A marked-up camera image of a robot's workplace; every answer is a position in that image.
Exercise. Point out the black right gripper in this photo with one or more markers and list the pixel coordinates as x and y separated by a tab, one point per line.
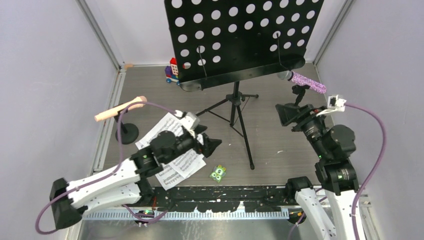
307	112

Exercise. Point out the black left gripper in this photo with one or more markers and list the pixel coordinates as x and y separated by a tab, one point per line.
209	144

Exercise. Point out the sheet music page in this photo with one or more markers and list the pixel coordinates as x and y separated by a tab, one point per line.
185	163
170	180

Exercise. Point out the black microphone stand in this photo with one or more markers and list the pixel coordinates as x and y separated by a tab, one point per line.
299	91
129	132

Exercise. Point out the black music stand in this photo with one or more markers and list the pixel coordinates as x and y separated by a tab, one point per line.
218	42

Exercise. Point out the beige microphone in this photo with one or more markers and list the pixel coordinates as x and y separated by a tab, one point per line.
137	102

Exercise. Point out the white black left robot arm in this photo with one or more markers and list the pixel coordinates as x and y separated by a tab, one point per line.
125	183

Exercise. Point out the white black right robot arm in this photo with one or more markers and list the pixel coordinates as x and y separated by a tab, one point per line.
334	171

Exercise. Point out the purple glitter microphone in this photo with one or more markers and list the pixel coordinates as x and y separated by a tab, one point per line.
302	81

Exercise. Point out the green toy block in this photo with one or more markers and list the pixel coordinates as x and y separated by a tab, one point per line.
218	173

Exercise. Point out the colourful toy block truck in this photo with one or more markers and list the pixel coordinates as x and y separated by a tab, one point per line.
172	72

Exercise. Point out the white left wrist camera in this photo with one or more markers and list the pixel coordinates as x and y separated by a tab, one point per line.
188	120

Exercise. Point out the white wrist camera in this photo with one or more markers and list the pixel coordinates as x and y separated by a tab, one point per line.
335	103
188	120

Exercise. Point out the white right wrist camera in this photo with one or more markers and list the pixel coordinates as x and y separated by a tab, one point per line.
335	103

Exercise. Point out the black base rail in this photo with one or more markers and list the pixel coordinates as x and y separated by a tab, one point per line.
219	199

